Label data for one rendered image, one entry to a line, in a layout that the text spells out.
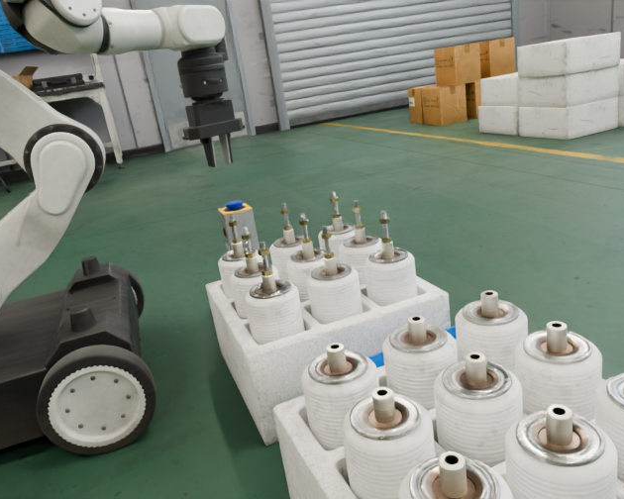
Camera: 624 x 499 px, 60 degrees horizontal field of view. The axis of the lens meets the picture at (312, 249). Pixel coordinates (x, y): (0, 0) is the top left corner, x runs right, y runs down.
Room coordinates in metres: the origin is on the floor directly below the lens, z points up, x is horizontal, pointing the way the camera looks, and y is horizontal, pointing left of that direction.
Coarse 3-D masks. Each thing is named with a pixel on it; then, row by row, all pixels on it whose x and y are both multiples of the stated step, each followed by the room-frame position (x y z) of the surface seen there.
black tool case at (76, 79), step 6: (42, 78) 5.00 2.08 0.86; (48, 78) 5.02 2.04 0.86; (54, 78) 5.04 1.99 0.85; (60, 78) 5.05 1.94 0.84; (66, 78) 5.07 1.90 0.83; (72, 78) 5.09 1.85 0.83; (78, 78) 5.12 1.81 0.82; (36, 84) 4.97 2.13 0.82; (42, 84) 4.98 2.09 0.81; (48, 84) 5.01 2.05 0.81; (54, 84) 5.03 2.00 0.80; (60, 84) 5.05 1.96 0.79; (66, 84) 5.07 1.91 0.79; (72, 84) 5.09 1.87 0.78; (78, 84) 5.11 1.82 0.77; (36, 90) 4.96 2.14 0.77; (42, 90) 4.98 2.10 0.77
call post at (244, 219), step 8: (224, 216) 1.24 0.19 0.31; (240, 216) 1.25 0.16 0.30; (248, 216) 1.26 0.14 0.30; (224, 224) 1.26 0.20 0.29; (240, 224) 1.25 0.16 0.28; (248, 224) 1.25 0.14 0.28; (240, 232) 1.25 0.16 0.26; (256, 232) 1.26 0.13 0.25; (256, 240) 1.26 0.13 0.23; (232, 248) 1.24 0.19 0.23; (256, 248) 1.26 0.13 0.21
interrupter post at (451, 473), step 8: (440, 456) 0.37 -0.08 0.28; (448, 456) 0.37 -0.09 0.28; (456, 456) 0.37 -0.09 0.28; (440, 464) 0.37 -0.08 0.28; (448, 464) 0.36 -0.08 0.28; (456, 464) 0.36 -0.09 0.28; (464, 464) 0.36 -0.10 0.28; (440, 472) 0.37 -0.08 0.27; (448, 472) 0.36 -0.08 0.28; (456, 472) 0.36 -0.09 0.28; (464, 472) 0.36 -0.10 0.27; (440, 480) 0.37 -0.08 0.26; (448, 480) 0.36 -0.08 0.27; (456, 480) 0.36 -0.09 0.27; (464, 480) 0.36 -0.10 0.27; (448, 488) 0.36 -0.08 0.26; (456, 488) 0.36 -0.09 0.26; (464, 488) 0.36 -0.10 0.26; (448, 496) 0.36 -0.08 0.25; (456, 496) 0.36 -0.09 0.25
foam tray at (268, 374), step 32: (224, 320) 0.96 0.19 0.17; (352, 320) 0.86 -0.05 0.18; (384, 320) 0.86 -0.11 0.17; (448, 320) 0.90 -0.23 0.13; (224, 352) 1.08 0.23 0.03; (256, 352) 0.79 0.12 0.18; (288, 352) 0.81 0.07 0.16; (320, 352) 0.82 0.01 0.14; (256, 384) 0.79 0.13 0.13; (288, 384) 0.80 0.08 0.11; (256, 416) 0.82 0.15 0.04
